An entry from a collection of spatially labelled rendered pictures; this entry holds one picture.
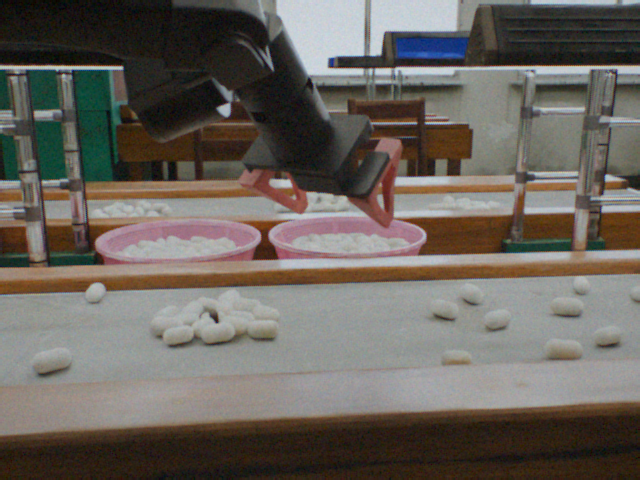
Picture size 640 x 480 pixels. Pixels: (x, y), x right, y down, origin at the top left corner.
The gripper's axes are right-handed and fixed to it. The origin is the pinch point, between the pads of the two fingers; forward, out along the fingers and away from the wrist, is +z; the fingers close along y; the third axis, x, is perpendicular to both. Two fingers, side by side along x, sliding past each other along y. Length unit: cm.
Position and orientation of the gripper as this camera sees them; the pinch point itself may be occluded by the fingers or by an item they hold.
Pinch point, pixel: (341, 210)
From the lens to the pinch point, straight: 62.0
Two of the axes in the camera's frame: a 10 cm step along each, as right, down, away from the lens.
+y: 8.0, 1.5, -5.7
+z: 3.8, 6.1, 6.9
